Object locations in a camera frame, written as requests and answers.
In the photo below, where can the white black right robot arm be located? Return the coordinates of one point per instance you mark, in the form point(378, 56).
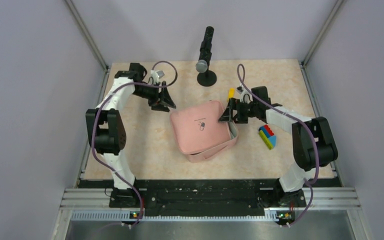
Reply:
point(313, 143)

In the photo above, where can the black microphone on stand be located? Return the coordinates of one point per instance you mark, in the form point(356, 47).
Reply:
point(206, 77)

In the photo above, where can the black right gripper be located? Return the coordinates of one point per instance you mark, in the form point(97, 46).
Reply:
point(235, 104)

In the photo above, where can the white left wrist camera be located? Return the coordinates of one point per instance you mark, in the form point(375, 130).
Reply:
point(156, 75)

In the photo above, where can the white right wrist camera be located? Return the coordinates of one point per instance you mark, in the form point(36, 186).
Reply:
point(245, 95)

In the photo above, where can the colourful toy block stack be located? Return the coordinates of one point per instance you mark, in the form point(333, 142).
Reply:
point(268, 136)

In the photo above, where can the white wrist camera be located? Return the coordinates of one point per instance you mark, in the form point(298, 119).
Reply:
point(245, 95)
point(156, 75)

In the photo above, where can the yellow plastic block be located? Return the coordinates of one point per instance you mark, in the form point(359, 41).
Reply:
point(231, 93)

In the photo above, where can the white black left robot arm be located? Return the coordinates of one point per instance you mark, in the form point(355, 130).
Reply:
point(107, 136)

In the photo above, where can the pink medicine kit case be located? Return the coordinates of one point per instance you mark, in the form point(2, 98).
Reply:
point(198, 133)

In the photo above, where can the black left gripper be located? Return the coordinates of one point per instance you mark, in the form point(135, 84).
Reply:
point(164, 96)

